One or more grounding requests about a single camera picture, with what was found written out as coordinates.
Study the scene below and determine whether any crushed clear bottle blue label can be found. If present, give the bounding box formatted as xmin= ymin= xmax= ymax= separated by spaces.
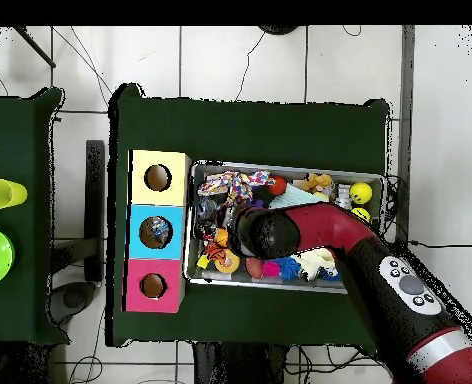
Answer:
xmin=145 ymin=217 xmax=171 ymax=245

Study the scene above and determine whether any cream muslin cloth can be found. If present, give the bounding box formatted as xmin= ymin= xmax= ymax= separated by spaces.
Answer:
xmin=293 ymin=247 xmax=337 ymax=282

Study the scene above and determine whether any wooden box with three holes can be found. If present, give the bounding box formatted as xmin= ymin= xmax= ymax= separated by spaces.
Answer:
xmin=120 ymin=148 xmax=193 ymax=314

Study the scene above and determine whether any crumpled polka dot paper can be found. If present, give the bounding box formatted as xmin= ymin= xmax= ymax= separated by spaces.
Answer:
xmin=225 ymin=169 xmax=276 ymax=206

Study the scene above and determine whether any orange tiger plush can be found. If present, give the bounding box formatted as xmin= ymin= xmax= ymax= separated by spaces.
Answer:
xmin=204 ymin=239 xmax=226 ymax=261

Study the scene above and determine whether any dark green table cloth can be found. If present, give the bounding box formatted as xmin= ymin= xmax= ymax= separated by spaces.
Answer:
xmin=105 ymin=82 xmax=391 ymax=355
xmin=0 ymin=86 xmax=70 ymax=346

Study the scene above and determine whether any brown plush animal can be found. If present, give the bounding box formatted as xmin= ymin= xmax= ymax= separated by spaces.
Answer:
xmin=302 ymin=172 xmax=335 ymax=194

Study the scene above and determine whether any grey toy robot figure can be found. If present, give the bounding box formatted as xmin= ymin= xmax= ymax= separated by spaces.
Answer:
xmin=334 ymin=183 xmax=353 ymax=211

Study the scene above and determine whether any yellow ball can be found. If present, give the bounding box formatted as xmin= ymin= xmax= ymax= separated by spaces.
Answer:
xmin=348 ymin=181 xmax=374 ymax=206
xmin=350 ymin=206 xmax=372 ymax=224

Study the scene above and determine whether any black upright panel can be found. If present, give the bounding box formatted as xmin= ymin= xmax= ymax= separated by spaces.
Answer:
xmin=83 ymin=138 xmax=107 ymax=283

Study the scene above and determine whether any dark grey floor base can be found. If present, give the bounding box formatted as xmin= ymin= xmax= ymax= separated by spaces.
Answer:
xmin=45 ymin=280 xmax=98 ymax=326

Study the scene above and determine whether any black round object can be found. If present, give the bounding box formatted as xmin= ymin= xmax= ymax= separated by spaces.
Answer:
xmin=257 ymin=25 xmax=301 ymax=36

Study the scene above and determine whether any lime yellow plastic cup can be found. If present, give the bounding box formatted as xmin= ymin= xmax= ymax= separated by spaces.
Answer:
xmin=0 ymin=178 xmax=28 ymax=210

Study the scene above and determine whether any black tripod leg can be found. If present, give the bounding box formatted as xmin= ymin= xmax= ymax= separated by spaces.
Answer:
xmin=13 ymin=26 xmax=57 ymax=68

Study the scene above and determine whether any silver wire mesh bin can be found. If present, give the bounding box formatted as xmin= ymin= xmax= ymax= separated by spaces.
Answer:
xmin=182 ymin=159 xmax=388 ymax=296

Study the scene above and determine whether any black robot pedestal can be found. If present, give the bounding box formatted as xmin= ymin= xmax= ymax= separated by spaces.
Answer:
xmin=192 ymin=342 xmax=290 ymax=384

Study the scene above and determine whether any black cable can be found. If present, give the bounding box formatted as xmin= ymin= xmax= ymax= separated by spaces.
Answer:
xmin=381 ymin=173 xmax=472 ymax=251

